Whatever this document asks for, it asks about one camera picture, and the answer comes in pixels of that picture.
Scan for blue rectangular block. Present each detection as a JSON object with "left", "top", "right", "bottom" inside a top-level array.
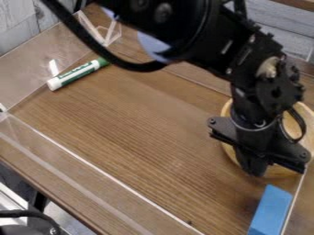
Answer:
[{"left": 247, "top": 185, "right": 292, "bottom": 235}]

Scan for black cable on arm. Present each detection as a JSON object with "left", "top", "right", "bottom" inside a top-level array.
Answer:
[{"left": 40, "top": 0, "right": 169, "bottom": 73}]

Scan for brown wooden bowl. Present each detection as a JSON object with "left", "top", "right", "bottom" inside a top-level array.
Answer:
[{"left": 219, "top": 99, "right": 314, "bottom": 179}]

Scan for black metal mount bottom left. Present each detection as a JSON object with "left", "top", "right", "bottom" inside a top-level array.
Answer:
[{"left": 0, "top": 209, "right": 62, "bottom": 235}]

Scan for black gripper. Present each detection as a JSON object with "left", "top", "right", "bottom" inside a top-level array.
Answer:
[{"left": 207, "top": 117, "right": 310, "bottom": 177}]

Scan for clear acrylic tray walls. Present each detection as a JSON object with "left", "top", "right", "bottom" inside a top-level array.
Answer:
[{"left": 0, "top": 25, "right": 314, "bottom": 235}]

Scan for black cable bottom left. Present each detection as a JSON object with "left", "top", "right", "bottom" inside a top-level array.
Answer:
[{"left": 0, "top": 209, "right": 62, "bottom": 235}]

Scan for green and white marker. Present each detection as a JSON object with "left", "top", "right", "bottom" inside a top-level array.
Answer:
[{"left": 46, "top": 58, "right": 109, "bottom": 91}]

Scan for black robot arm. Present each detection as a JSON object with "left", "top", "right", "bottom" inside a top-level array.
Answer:
[{"left": 96, "top": 0, "right": 310, "bottom": 176}]

